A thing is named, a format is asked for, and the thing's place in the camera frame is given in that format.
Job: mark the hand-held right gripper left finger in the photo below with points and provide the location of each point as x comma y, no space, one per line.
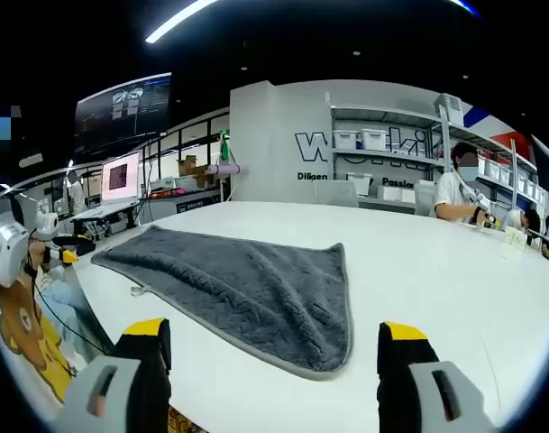
121,388

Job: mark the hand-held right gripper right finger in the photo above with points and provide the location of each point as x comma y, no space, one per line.
418,392

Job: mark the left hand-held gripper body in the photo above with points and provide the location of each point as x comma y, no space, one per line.
48,227

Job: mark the grey towel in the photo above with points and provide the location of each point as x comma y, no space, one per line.
238,288

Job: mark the person's left hand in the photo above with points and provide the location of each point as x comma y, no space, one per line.
39,255

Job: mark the white monitor desk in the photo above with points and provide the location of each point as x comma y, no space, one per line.
103,212

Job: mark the light blue trousers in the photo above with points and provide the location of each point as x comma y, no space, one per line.
71,302

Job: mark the white chest device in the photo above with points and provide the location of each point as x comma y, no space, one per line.
6,248

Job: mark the pink lit monitor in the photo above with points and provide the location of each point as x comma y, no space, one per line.
121,176

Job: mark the red flat case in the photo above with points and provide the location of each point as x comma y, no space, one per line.
168,193

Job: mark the white table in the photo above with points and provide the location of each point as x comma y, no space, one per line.
436,293

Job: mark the black cabinet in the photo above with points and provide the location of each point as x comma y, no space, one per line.
199,204

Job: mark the cardboard boxes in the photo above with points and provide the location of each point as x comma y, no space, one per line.
193,168

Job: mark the purple rolled mat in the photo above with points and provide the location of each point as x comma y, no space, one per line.
223,169

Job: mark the green hanging item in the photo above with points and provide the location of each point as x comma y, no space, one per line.
225,149

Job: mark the small white object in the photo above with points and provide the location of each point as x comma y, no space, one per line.
515,236

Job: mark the grey chair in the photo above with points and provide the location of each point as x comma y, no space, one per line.
426,198
335,194

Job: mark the grey lettered partition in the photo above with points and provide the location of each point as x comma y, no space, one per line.
260,149

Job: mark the ceiling light strip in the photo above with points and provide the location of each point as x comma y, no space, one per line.
179,20

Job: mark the group of white storage bins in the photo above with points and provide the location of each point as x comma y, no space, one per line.
373,137

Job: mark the metal shelving rack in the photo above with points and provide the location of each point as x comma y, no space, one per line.
391,115

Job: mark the large dark wall screen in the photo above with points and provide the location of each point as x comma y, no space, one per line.
121,115

